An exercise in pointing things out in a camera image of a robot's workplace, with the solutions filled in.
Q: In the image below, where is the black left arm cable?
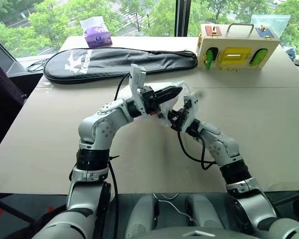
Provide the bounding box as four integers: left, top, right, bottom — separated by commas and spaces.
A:
108, 73, 130, 232

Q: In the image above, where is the grey robot chest plate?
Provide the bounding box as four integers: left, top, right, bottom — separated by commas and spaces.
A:
149, 225, 240, 239

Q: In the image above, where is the black window post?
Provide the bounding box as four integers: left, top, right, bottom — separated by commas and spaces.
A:
175, 0, 192, 37

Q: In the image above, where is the grey rounded robot leg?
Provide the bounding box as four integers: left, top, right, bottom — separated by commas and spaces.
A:
186, 194, 226, 230
124, 195, 160, 239

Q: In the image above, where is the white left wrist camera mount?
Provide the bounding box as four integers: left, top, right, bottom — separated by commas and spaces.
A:
128, 63, 148, 118

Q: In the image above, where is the wooden latch box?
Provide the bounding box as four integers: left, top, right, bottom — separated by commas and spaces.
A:
196, 23, 281, 73

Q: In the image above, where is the dark garment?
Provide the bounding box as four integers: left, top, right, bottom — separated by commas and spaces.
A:
0, 53, 28, 160

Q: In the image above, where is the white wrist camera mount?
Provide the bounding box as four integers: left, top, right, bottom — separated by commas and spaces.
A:
180, 92, 200, 135
128, 63, 148, 118

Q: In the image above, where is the thin black cord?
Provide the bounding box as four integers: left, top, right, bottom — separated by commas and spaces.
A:
26, 58, 50, 73

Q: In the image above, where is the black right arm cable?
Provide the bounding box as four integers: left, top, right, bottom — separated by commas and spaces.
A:
176, 129, 216, 170

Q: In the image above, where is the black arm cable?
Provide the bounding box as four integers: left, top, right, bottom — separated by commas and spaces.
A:
176, 129, 216, 170
108, 73, 130, 232

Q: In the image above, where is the purple tissue pack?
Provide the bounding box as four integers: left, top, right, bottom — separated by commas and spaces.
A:
79, 16, 113, 49

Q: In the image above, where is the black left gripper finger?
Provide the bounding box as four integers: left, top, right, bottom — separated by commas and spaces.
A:
154, 91, 180, 106
154, 86, 184, 99

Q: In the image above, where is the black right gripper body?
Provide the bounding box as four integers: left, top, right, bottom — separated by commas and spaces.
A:
168, 98, 191, 130

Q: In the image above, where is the blue cloth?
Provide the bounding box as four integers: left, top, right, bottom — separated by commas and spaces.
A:
285, 46, 298, 60

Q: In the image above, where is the black racket bag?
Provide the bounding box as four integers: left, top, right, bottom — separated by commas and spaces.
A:
43, 48, 198, 85

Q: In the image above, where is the thin white wire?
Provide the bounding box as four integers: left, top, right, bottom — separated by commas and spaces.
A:
151, 193, 195, 225

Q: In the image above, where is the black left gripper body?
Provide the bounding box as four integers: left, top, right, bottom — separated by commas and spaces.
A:
139, 85, 163, 118

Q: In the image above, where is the white drawstring bag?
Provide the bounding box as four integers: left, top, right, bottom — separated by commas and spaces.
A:
159, 81, 197, 127

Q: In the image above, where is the clear blue plastic bag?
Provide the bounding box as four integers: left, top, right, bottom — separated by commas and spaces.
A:
250, 13, 292, 48

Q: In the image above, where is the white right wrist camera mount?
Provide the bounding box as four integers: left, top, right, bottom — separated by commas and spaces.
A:
180, 92, 200, 135

